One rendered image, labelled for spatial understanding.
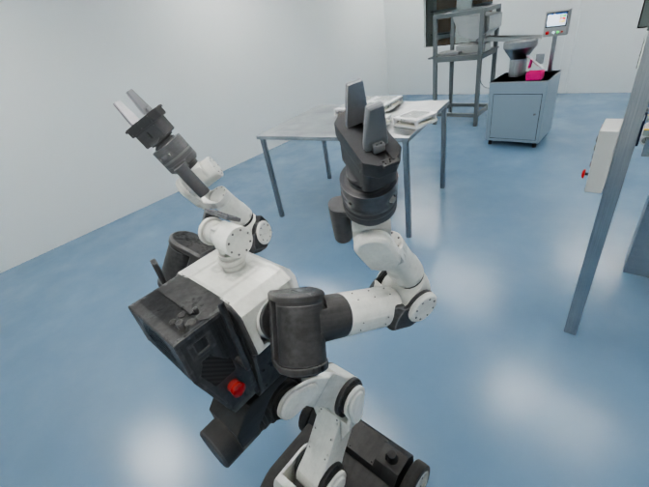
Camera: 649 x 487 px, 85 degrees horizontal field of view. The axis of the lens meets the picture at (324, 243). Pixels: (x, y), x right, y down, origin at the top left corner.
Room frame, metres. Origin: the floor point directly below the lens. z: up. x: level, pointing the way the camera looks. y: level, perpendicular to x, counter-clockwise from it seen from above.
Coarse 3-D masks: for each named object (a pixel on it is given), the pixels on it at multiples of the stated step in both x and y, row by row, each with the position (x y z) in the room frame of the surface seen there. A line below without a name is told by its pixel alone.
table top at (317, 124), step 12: (312, 108) 4.17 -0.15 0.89; (324, 108) 4.05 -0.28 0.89; (396, 108) 3.45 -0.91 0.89; (408, 108) 3.37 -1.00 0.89; (420, 108) 3.29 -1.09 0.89; (432, 108) 3.21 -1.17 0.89; (288, 120) 3.83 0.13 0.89; (300, 120) 3.72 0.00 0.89; (312, 120) 3.63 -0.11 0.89; (324, 120) 3.53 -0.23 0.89; (264, 132) 3.49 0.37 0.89; (276, 132) 3.40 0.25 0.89; (288, 132) 3.32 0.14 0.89; (300, 132) 3.24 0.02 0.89; (312, 132) 3.16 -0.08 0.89; (324, 132) 3.09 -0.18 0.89; (396, 132) 2.71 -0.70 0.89; (408, 132) 2.65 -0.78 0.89
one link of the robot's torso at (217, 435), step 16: (272, 384) 0.59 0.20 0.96; (256, 400) 0.55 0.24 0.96; (224, 416) 0.55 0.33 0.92; (240, 416) 0.53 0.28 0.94; (256, 416) 0.54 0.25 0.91; (208, 432) 0.53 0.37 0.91; (224, 432) 0.52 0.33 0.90; (240, 432) 0.51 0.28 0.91; (256, 432) 0.53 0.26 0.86; (224, 448) 0.49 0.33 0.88; (240, 448) 0.50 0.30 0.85; (224, 464) 0.48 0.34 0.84
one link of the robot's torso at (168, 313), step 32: (256, 256) 0.71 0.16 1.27; (160, 288) 0.64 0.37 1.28; (192, 288) 0.61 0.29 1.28; (224, 288) 0.59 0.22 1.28; (256, 288) 0.57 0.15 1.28; (288, 288) 0.60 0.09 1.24; (160, 320) 0.53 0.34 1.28; (192, 320) 0.51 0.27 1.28; (224, 320) 0.49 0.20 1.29; (256, 320) 0.53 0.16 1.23; (192, 352) 0.47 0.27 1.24; (224, 352) 0.51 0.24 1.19; (256, 352) 0.51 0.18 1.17; (224, 384) 0.49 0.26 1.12; (256, 384) 0.53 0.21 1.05
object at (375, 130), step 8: (368, 104) 0.42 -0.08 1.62; (376, 104) 0.42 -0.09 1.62; (368, 112) 0.41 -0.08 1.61; (376, 112) 0.42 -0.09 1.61; (384, 112) 0.42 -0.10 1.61; (368, 120) 0.42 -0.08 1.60; (376, 120) 0.42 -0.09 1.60; (384, 120) 0.42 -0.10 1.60; (368, 128) 0.42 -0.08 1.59; (376, 128) 0.42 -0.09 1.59; (384, 128) 0.43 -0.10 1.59; (368, 136) 0.42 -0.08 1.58; (376, 136) 0.43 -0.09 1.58; (384, 136) 0.43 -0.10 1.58; (368, 144) 0.43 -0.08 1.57; (376, 144) 0.43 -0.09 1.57; (384, 144) 0.43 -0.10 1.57; (376, 152) 0.43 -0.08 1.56
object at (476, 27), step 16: (448, 16) 5.52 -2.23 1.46; (464, 16) 5.45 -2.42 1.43; (480, 16) 5.21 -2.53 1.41; (496, 16) 5.37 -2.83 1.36; (464, 32) 5.44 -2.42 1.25; (480, 32) 5.20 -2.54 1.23; (496, 32) 5.58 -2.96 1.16; (464, 48) 5.54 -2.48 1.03; (480, 48) 5.19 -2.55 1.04; (496, 48) 5.58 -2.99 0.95; (480, 64) 5.18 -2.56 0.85; (480, 80) 5.21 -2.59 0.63; (448, 112) 5.54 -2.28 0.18; (480, 112) 5.27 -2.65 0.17
